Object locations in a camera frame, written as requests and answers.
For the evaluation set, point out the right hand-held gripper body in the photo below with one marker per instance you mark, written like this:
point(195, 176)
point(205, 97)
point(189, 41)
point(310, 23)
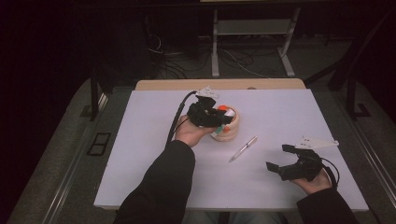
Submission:
point(300, 168)

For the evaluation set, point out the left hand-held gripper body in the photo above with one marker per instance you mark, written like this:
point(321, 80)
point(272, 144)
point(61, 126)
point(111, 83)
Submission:
point(202, 115)

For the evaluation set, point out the cream ringed pen holder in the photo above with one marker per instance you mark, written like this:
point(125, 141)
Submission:
point(231, 133)

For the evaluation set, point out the silver pen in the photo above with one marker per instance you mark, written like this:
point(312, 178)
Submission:
point(246, 147)

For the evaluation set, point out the person's right hand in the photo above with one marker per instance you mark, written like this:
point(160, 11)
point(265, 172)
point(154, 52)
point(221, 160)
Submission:
point(314, 183)

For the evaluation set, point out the person's left hand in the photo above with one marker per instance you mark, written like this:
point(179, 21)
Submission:
point(188, 133)

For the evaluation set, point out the white metal stand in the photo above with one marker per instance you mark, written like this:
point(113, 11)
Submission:
point(252, 27)

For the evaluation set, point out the black metal frame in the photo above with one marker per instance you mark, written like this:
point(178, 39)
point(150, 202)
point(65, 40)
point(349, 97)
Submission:
point(94, 93)
point(351, 93)

